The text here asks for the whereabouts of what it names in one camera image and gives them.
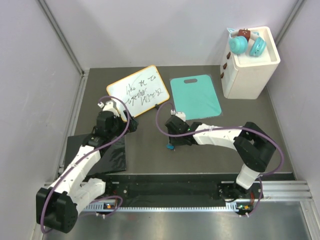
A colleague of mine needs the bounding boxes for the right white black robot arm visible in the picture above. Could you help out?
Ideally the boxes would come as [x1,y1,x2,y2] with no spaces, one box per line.
[165,115,276,198]

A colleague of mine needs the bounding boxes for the purple cable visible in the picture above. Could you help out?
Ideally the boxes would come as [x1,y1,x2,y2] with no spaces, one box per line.
[155,101,285,217]
[39,95,131,235]

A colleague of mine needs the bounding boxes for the teal cat ear headphones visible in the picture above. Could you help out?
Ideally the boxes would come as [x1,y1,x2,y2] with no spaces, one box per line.
[227,28,267,57]

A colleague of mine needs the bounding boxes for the yellow framed whiteboard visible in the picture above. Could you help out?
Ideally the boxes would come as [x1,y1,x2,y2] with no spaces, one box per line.
[106,65,170,121]

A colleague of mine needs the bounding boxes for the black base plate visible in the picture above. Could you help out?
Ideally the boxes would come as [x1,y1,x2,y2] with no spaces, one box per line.
[84,181,262,202]

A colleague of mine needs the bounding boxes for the brown toy cube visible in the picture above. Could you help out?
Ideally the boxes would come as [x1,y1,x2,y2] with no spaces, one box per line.
[237,28,251,41]

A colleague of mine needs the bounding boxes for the teal cutting board mat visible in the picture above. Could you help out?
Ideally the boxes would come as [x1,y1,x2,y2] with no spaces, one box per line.
[170,74,222,120]

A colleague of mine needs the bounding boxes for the black glossy mat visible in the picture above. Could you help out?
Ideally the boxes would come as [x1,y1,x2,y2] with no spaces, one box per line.
[64,133,127,175]

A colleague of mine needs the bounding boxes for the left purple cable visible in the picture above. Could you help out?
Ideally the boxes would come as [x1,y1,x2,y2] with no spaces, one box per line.
[39,95,131,235]

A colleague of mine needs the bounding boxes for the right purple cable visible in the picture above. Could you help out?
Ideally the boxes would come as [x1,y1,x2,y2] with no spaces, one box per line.
[155,101,285,217]

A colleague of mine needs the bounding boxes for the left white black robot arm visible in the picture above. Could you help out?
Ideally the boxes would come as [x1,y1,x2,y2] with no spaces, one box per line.
[35,108,138,234]

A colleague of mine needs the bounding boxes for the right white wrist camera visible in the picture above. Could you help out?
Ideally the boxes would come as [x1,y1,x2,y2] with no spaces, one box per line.
[170,109,186,122]

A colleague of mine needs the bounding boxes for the blue heart eraser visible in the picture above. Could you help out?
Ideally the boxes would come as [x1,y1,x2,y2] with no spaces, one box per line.
[166,143,175,150]

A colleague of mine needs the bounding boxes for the grey slotted cable duct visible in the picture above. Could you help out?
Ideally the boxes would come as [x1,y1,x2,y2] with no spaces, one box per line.
[83,202,251,213]

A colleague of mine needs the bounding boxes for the white drawer cabinet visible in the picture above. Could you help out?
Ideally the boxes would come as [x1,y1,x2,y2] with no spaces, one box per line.
[220,26,281,100]

